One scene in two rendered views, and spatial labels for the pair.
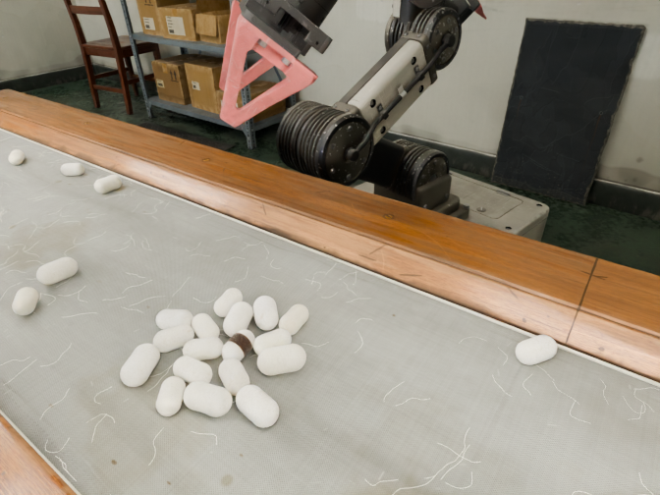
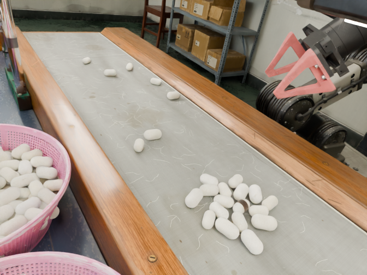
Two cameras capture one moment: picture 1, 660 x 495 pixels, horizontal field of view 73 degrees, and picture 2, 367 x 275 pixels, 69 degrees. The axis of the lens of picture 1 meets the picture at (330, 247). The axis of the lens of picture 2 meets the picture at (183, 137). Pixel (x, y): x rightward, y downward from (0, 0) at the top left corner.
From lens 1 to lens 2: 0.14 m
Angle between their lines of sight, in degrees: 10
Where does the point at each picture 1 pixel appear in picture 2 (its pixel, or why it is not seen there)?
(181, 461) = (212, 253)
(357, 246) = (305, 174)
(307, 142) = (277, 103)
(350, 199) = (303, 146)
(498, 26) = not seen: outside the picture
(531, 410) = not seen: outside the picture
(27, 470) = (151, 231)
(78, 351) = (161, 179)
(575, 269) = not seen: outside the picture
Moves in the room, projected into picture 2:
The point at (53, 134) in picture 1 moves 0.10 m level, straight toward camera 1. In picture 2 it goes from (146, 59) to (150, 70)
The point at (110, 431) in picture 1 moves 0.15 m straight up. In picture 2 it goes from (178, 225) to (197, 141)
